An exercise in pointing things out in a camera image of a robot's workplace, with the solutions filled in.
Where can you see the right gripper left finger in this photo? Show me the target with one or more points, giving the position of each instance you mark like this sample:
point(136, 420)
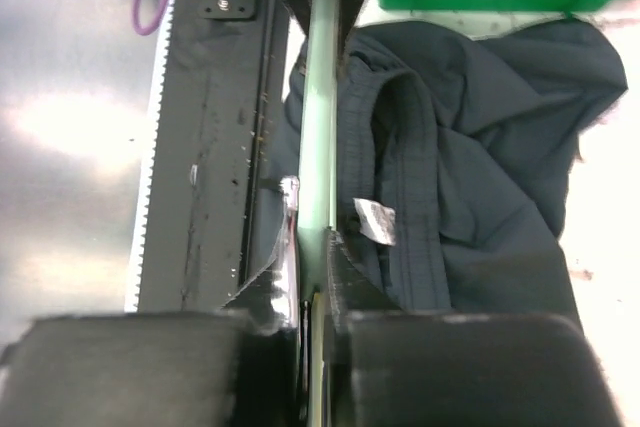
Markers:
point(268, 374)

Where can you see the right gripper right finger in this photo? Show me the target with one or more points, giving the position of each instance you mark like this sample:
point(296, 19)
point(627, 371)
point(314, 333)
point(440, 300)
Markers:
point(348, 291)

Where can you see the pale teal hanger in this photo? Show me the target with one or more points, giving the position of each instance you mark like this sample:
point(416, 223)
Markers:
point(317, 181)

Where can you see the dark navy shorts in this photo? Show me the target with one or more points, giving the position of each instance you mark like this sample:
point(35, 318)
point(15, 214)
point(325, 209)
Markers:
point(453, 160)

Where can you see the white cable duct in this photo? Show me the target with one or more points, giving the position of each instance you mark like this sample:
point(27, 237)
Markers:
point(150, 147)

